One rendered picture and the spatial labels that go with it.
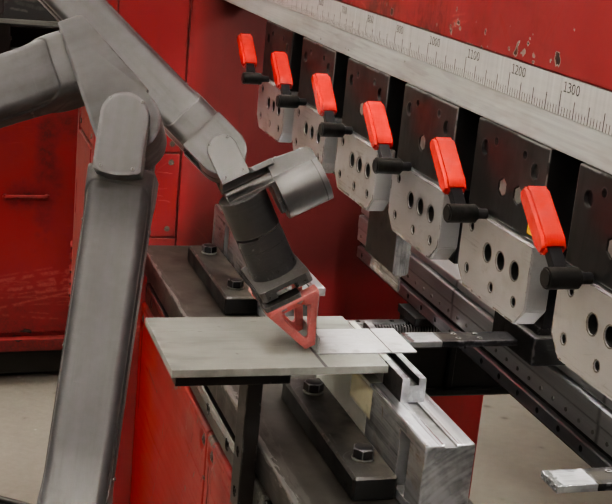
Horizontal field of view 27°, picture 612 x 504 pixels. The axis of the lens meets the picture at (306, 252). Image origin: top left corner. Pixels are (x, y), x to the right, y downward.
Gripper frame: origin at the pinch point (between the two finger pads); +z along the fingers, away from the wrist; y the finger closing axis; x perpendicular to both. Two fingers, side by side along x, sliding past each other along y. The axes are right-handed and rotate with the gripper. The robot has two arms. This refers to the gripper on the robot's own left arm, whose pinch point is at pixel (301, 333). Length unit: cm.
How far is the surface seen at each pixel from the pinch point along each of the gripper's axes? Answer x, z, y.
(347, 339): -5.1, 4.0, 0.9
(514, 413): -75, 153, 199
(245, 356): 7.6, -2.3, -3.9
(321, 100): -14.8, -23.1, 9.2
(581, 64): -25, -32, -46
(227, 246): -2, 12, 73
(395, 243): -14.3, -6.8, -3.5
